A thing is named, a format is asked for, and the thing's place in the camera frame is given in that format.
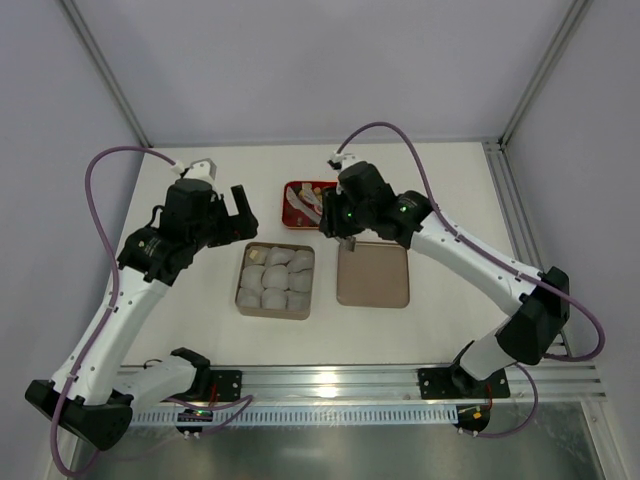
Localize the metal serving tongs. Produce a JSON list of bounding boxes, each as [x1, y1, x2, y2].
[[285, 187, 356, 252]]

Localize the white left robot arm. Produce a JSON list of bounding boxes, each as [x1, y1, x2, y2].
[[25, 179, 259, 451]]

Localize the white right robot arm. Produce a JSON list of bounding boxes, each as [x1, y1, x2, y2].
[[319, 156, 569, 397]]

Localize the red chocolate tray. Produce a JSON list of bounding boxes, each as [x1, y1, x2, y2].
[[281, 180, 337, 230]]

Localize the gold tin lid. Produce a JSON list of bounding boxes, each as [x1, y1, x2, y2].
[[336, 242, 410, 309]]

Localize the gold tin box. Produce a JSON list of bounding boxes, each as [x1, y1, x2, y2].
[[234, 242, 316, 321]]

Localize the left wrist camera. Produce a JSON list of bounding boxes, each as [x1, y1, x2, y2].
[[171, 158, 217, 191]]

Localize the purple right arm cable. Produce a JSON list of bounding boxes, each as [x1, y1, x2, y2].
[[333, 121, 606, 440]]

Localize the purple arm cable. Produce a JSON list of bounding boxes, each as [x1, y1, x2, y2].
[[52, 145, 179, 476], [333, 121, 606, 440]]

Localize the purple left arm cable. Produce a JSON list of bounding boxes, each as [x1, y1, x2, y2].
[[52, 145, 179, 476]]

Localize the aluminium side rail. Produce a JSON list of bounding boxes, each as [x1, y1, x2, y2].
[[482, 139, 574, 361]]

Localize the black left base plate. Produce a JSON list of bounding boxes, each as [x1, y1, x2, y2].
[[209, 369, 243, 404]]

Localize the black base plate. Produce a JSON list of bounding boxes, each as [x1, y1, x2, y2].
[[209, 369, 243, 404], [417, 365, 510, 400]]

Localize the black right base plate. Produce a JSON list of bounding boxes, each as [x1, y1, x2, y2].
[[417, 365, 510, 400]]

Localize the slotted cable duct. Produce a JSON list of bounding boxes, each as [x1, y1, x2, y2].
[[131, 402, 458, 428]]

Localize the aluminium mounting rail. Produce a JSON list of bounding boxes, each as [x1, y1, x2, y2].
[[227, 361, 606, 403]]

